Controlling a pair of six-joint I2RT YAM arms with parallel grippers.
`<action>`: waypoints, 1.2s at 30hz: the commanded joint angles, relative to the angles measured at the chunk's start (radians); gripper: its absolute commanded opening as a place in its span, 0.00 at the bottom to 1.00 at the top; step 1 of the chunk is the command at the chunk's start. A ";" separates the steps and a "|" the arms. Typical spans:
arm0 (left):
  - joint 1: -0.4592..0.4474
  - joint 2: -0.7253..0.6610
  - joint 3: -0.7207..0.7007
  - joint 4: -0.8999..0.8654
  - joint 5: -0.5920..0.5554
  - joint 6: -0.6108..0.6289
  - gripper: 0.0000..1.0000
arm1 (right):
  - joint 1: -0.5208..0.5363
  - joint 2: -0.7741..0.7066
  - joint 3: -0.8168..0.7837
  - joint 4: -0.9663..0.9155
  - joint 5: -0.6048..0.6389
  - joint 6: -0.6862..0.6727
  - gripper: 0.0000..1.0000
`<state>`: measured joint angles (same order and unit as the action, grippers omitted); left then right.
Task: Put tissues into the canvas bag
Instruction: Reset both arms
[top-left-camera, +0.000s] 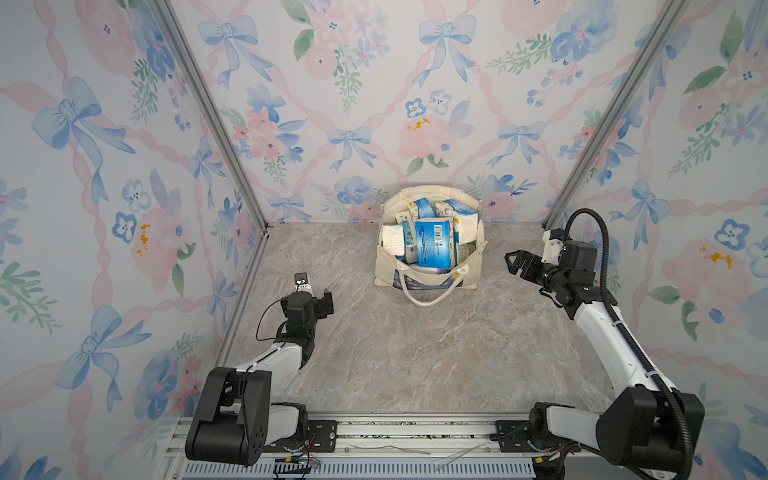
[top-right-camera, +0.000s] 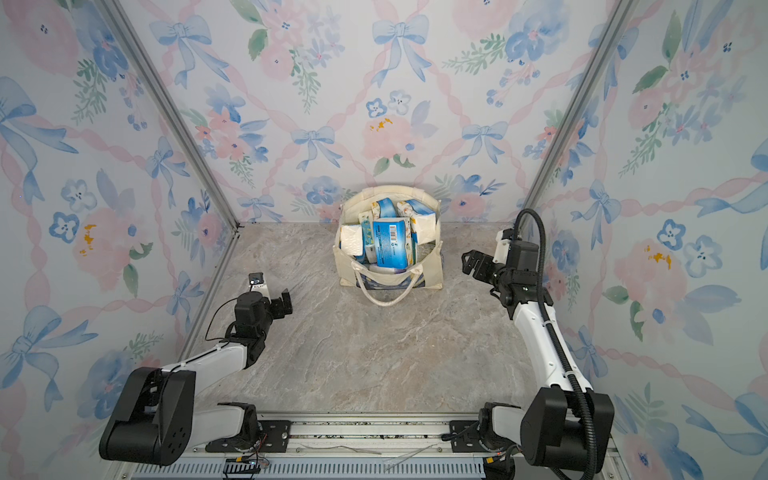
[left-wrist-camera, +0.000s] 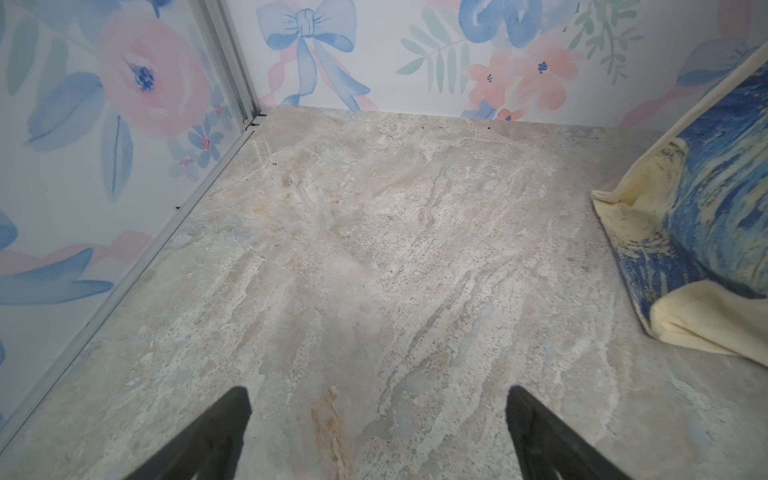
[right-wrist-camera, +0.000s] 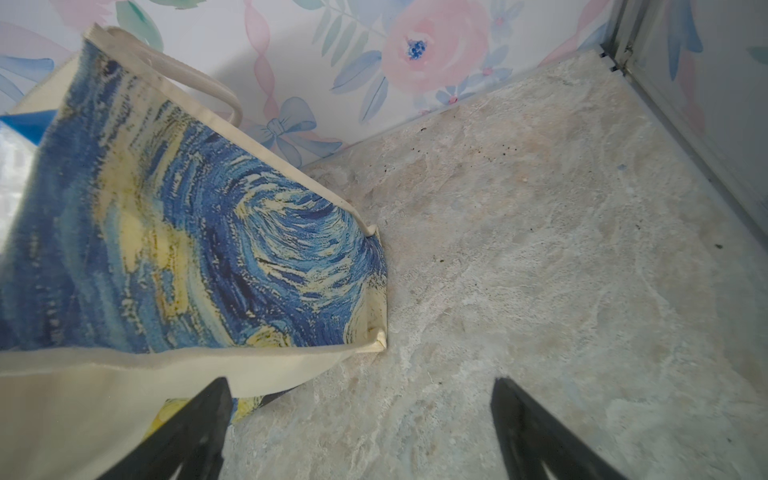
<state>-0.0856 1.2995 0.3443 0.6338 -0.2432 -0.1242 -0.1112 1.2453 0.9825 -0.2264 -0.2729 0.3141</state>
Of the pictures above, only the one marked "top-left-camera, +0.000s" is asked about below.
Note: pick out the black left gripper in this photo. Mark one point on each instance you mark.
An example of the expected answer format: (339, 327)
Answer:
(323, 305)

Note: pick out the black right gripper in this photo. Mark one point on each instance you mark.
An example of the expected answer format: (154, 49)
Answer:
(534, 263)

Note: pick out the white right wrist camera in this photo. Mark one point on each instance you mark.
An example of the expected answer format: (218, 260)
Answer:
(553, 245)

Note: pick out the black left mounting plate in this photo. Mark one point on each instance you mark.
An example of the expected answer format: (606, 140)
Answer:
(313, 435)

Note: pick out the black mounting plate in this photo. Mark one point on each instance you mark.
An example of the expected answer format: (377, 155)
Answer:
(512, 436)
(313, 435)

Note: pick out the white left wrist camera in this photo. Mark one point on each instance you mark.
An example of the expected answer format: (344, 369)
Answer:
(302, 283)

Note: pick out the aluminium corner post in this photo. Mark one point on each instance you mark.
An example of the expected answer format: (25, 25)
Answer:
(179, 45)
(659, 33)

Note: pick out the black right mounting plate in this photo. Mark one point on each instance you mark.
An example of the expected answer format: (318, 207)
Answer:
(512, 436)

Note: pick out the blue cartoon tissue pack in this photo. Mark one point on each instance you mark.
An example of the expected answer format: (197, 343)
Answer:
(465, 220)

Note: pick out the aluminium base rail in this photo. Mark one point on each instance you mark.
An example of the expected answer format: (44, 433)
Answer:
(377, 446)

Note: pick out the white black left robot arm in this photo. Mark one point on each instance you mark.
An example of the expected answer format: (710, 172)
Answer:
(236, 419)

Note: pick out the teal tissue pack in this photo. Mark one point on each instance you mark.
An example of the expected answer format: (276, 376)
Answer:
(405, 220)

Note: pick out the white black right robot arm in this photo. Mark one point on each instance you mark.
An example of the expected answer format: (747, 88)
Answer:
(650, 425)

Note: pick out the left aluminium corner post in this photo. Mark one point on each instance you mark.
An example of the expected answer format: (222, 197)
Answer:
(179, 45)

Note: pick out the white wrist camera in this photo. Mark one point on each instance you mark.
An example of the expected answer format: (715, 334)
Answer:
(553, 245)
(302, 283)

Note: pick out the cream canvas tote bag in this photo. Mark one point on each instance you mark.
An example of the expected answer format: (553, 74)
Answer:
(426, 287)

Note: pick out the right aluminium corner post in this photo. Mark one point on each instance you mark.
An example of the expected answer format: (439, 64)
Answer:
(659, 33)

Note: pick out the blue white tissue pack back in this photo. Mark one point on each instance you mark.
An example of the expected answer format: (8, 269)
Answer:
(393, 240)

